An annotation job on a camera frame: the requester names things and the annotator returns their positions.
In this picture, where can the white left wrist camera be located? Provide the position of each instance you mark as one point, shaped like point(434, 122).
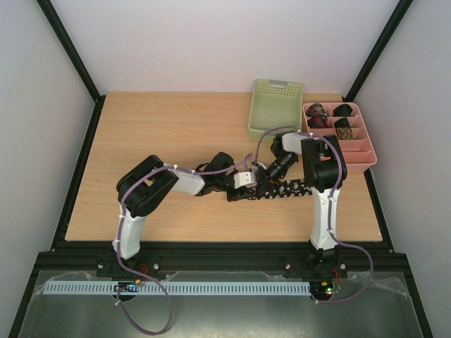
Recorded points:
point(244, 179)

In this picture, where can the black white patterned tie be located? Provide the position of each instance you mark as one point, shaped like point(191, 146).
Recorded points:
point(287, 189)

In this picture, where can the black frame post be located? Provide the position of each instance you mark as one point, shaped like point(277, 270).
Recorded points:
point(381, 43)
point(66, 42)

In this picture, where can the rolled dark patterned tie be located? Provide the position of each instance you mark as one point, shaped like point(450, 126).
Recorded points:
point(316, 110)

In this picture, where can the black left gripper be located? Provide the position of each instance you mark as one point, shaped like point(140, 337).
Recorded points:
point(239, 193)

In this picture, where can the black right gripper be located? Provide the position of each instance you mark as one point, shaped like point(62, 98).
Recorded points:
point(265, 177)

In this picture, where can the green plastic basket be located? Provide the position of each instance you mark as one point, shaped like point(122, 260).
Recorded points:
point(274, 104)

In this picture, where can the rolled red dark tie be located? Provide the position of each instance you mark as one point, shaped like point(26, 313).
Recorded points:
point(317, 122)

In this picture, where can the rolled black tie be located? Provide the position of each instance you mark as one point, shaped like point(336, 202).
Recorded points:
point(342, 123)
point(343, 110)

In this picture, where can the light blue cable duct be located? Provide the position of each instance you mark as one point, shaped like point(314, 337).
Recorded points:
point(179, 288)

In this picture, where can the black left frame post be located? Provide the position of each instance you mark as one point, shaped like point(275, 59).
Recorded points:
point(66, 42)

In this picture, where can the black right frame post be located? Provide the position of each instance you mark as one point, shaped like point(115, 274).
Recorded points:
point(381, 43)

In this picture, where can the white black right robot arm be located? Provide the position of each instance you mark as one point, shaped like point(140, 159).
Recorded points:
point(306, 164)

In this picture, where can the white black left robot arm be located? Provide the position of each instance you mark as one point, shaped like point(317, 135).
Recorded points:
point(143, 189)

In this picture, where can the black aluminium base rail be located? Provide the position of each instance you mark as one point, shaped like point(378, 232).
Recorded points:
point(158, 259)

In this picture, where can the pink divided organizer tray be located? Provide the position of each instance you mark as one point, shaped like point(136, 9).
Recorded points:
point(359, 153)

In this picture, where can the rolled brown patterned tie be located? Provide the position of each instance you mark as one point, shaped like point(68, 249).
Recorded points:
point(345, 133)

